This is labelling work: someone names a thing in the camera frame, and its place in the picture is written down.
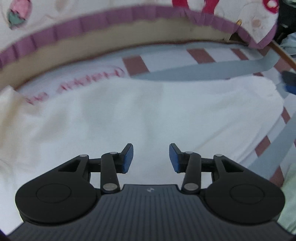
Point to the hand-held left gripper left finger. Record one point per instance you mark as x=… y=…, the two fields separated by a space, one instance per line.
x=127 y=158

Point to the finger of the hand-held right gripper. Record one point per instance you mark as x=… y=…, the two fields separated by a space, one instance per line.
x=290 y=88

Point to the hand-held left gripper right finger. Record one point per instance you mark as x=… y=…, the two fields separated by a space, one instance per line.
x=174 y=158

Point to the white garment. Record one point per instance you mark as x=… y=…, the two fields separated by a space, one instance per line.
x=138 y=111

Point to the wooden slat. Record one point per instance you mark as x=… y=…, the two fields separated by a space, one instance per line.
x=283 y=53

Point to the light blue cloth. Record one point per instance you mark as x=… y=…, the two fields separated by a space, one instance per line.
x=290 y=44

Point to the checked bed sheet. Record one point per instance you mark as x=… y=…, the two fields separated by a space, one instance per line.
x=161 y=60

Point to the light green cloth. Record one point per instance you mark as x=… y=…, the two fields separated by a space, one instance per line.
x=290 y=199

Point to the beige mattress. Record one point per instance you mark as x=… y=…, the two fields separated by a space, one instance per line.
x=104 y=41

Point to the bear printed quilt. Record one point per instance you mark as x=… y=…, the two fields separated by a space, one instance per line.
x=69 y=9

